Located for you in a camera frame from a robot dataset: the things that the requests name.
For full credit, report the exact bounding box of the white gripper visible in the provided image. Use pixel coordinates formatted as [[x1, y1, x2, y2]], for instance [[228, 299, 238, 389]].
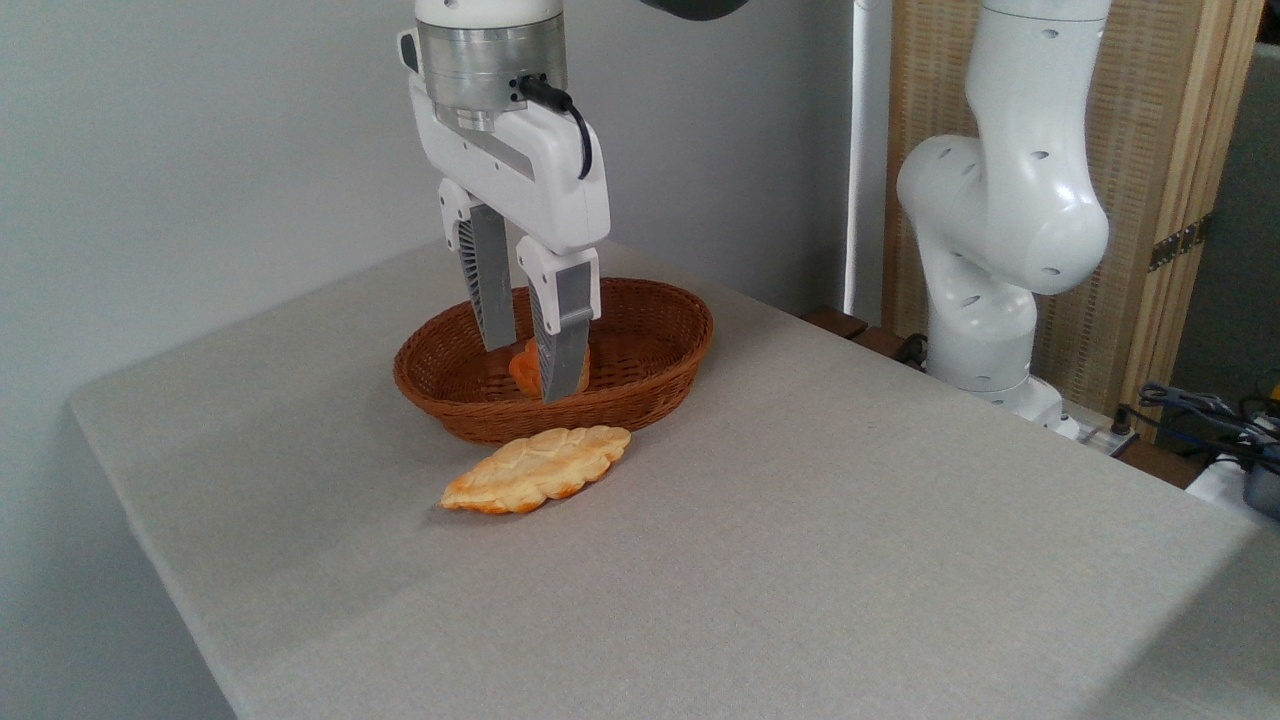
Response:
[[410, 85, 612, 403]]

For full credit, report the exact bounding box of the round orange bread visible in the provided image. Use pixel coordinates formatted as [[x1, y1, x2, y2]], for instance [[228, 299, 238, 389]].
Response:
[[508, 338, 592, 399]]

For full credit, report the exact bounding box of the brown wicker basket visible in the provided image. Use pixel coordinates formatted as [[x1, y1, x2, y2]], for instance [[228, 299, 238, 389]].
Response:
[[393, 278, 715, 446]]

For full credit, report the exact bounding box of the long braided bread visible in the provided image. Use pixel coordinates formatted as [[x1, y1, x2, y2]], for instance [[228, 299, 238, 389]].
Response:
[[441, 426, 632, 515]]

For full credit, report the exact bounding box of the brown wooden block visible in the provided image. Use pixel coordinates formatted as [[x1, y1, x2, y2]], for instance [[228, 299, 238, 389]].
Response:
[[850, 325, 913, 363], [803, 307, 869, 341]]

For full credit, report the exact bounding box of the white vertical pole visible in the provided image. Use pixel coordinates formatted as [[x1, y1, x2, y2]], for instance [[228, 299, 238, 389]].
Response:
[[842, 0, 893, 321]]

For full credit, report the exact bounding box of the wooden folding screen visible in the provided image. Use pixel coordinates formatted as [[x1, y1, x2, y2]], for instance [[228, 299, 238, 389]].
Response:
[[882, 0, 1266, 441]]

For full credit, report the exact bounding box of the metal screen hinge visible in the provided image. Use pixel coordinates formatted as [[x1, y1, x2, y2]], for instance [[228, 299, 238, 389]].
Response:
[[1148, 215, 1213, 273]]

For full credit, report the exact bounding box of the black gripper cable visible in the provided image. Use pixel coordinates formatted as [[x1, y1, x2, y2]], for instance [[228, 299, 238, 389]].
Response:
[[517, 75, 595, 181]]

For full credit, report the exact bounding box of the blue grey cable bundle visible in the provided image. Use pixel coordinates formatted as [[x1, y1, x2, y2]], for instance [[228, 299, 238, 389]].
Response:
[[1137, 383, 1280, 473]]

